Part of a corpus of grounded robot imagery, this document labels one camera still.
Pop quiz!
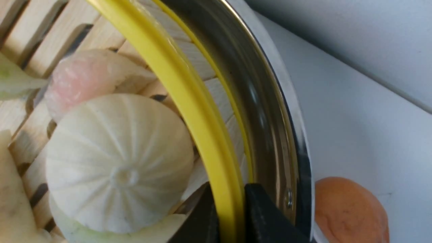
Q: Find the pink dumpling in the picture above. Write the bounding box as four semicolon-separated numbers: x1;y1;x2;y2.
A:
44;49;157;123

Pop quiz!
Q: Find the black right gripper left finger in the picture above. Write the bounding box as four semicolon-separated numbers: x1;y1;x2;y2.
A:
168;182;220;243

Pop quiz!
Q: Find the white round bun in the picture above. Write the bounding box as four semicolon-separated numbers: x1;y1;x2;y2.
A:
45;94;194;234

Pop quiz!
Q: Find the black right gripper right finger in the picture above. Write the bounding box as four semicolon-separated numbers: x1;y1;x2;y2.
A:
244;183;309;243

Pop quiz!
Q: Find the orange toy egg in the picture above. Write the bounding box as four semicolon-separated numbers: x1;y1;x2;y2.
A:
315;177;390;243

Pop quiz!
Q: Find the stainless steel pot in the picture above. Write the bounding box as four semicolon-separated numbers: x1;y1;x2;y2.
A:
163;0;315;243

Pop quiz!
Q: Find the yellow rimmed bamboo steamer basket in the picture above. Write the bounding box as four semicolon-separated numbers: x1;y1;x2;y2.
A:
1;0;249;243

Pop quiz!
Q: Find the small green dumpling top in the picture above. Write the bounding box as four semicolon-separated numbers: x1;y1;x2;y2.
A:
0;53;48;101

